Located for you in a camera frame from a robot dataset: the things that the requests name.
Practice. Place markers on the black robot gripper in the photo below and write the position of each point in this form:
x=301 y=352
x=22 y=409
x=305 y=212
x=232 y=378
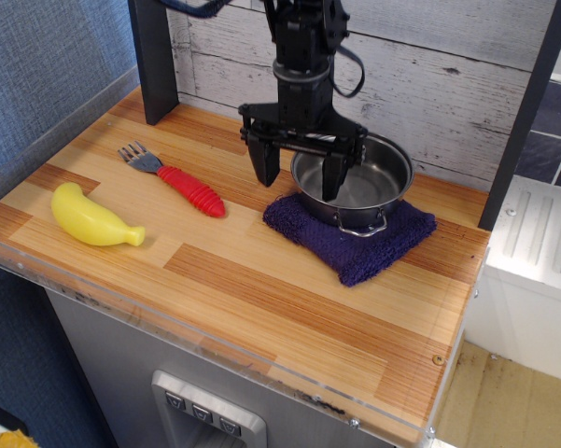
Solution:
x=303 y=119

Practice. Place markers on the small stainless steel pot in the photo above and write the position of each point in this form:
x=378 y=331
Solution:
x=370 y=193

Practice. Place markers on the red handled toy fork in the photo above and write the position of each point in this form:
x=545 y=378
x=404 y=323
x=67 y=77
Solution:
x=196 y=192

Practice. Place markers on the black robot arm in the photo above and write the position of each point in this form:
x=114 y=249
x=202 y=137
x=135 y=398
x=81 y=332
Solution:
x=307 y=36

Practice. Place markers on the dark blue folded napkin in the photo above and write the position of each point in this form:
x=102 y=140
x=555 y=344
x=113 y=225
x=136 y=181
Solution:
x=354 y=259

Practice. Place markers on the yellow plastic toy banana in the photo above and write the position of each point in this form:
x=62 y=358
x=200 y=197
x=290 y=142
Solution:
x=89 y=222

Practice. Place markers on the white ribbed drainboard counter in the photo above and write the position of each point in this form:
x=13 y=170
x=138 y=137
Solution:
x=526 y=239

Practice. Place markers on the silver toy dispenser panel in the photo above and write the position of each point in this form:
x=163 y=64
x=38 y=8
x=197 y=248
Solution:
x=194 y=417

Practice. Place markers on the yellow object bottom left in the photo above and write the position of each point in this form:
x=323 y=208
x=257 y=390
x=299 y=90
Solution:
x=16 y=439

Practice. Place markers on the dark left vertical post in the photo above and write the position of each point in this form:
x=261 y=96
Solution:
x=155 y=61

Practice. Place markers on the dark vertical post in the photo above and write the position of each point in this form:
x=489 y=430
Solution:
x=155 y=61
x=537 y=85

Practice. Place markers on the dark right vertical post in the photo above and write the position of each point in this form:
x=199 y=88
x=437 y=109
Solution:
x=537 y=85

